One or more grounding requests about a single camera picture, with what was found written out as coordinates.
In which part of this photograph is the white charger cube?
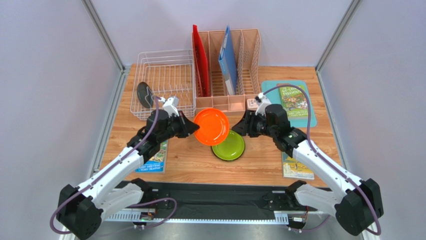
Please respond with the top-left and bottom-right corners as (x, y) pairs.
(246, 98), (258, 111)

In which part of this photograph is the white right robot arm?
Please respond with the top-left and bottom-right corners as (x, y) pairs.
(231, 104), (384, 236)

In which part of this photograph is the dark teal plate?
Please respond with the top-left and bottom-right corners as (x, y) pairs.
(136, 82), (154, 109)

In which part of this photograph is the lime green plate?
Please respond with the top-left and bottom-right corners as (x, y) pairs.
(211, 130), (246, 162)

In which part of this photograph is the blue 26-storey treehouse book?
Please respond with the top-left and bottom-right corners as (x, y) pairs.
(134, 140), (169, 174)

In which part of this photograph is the green 65-storey treehouse book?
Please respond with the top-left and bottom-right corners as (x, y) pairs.
(278, 86), (309, 120)

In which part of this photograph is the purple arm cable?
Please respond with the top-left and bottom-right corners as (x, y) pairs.
(262, 84), (382, 236)
(49, 95), (178, 236)

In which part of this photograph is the orange plate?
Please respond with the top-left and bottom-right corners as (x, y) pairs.
(194, 108), (230, 146)

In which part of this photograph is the blue file folder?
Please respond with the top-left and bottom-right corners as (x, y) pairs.
(218, 25), (237, 95)

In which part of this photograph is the pink plastic file organizer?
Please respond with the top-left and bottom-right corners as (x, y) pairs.
(192, 27), (261, 117)

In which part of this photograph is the white wire dish rack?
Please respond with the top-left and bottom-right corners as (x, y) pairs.
(130, 49), (196, 120)

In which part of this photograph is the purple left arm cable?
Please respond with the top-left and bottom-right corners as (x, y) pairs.
(49, 95), (178, 236)

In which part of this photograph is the red file folder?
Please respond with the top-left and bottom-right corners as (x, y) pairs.
(192, 24), (211, 97)

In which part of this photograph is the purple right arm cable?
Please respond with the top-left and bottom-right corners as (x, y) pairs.
(262, 84), (382, 236)

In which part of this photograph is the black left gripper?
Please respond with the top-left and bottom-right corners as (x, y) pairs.
(158, 110), (200, 144)

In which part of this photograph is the grey penguin paperback book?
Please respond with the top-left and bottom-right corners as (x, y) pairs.
(281, 152), (315, 180)

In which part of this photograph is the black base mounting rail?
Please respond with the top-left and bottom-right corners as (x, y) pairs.
(109, 182), (327, 225)

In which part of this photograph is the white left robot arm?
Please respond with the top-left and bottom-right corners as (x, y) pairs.
(53, 109), (200, 240)

